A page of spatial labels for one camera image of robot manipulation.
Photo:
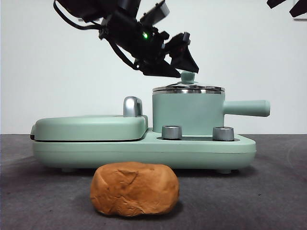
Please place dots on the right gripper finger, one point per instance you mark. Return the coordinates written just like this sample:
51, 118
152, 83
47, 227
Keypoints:
299, 8
273, 2

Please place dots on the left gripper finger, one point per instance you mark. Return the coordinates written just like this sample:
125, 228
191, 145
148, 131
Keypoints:
160, 70
183, 58

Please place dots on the glass lid with green knob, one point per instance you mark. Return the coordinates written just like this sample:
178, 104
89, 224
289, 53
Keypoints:
187, 77

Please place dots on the brown potato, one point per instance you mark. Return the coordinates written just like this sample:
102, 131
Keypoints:
134, 187

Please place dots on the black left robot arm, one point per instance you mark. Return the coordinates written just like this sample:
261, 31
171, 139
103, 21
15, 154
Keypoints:
91, 8

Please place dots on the silver control knob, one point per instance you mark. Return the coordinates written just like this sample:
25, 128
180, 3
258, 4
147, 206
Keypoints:
223, 134
172, 132

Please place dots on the green breakfast machine base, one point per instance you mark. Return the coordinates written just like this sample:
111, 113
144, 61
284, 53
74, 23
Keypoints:
144, 153

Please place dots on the green hinged grill cover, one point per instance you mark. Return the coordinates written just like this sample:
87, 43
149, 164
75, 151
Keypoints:
84, 127

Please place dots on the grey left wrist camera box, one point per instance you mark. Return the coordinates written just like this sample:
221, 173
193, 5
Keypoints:
156, 12

